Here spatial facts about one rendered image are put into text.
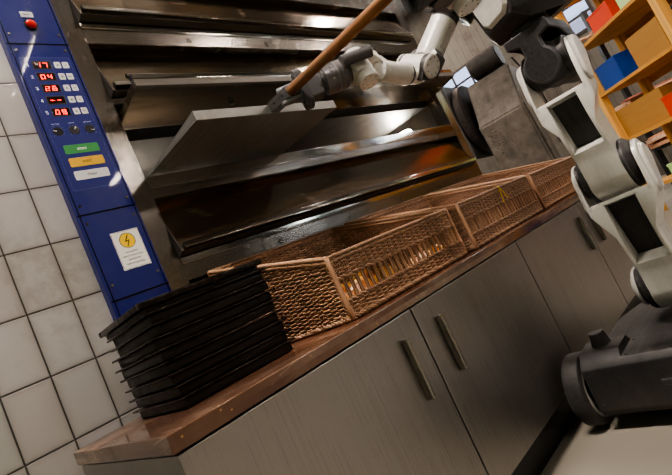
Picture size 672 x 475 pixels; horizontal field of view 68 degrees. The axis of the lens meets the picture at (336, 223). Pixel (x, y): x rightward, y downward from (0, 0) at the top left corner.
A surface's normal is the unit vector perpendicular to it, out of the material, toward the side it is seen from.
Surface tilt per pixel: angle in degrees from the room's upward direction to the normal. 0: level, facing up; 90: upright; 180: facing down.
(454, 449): 90
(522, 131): 92
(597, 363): 45
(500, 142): 92
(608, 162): 92
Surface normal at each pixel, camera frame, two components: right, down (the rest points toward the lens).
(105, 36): 0.62, -0.36
